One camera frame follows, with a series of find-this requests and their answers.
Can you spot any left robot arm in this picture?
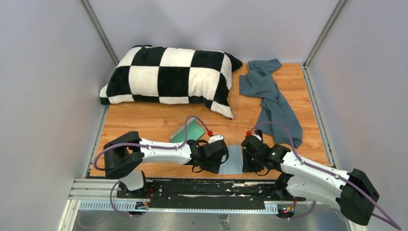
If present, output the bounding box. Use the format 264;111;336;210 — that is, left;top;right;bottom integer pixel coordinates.
102;131;229;199

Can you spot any grey-blue towel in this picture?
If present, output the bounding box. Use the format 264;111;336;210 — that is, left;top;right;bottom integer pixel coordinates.
239;59;303;148

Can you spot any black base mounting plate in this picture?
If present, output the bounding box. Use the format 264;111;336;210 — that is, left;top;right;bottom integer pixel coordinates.
116;178;294;210

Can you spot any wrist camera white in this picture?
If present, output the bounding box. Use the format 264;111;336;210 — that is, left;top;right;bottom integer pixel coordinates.
208;135;224;143
252;134;263;141

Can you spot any black white checkered pillow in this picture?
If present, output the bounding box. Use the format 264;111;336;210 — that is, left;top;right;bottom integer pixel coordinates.
99;45;242;119

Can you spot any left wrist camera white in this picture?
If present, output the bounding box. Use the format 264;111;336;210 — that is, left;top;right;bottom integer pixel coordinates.
208;135;224;143

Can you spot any aluminium frame rail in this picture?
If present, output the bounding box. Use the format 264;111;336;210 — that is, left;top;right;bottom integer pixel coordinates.
67;178;358;215

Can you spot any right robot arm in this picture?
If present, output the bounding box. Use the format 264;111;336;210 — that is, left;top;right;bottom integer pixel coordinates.
241;135;379;226

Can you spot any light blue cleaning cloth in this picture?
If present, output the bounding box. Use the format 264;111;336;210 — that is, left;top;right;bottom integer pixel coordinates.
218;145;243;175

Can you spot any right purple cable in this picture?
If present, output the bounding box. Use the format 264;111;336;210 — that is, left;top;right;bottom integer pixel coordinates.
245;121;402;231

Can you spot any grey glasses case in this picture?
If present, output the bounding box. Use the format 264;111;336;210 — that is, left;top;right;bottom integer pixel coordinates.
169;117;205;143

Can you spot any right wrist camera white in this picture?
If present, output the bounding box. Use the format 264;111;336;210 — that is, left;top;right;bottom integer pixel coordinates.
252;134;263;141

